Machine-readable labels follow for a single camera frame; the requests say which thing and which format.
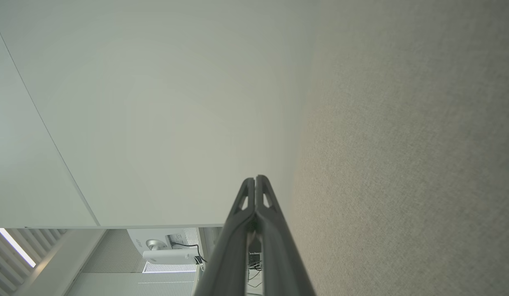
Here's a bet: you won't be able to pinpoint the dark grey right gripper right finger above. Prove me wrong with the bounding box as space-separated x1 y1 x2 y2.
256 176 316 296

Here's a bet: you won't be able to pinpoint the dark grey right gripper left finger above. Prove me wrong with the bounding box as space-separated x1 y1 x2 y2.
195 178 255 296

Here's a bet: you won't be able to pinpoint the white partition panel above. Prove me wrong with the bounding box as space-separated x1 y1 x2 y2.
0 25 100 229
0 0 321 229

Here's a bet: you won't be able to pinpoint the ceiling light strip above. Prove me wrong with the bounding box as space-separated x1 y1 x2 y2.
0 228 37 268

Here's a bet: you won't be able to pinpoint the black hanging cables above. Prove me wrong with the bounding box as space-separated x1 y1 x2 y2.
248 252 263 289

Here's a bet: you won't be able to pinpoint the black device cable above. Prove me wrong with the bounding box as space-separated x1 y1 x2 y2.
171 242 208 264

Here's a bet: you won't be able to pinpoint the white mounted camera device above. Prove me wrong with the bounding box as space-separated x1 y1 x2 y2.
127 229 205 266

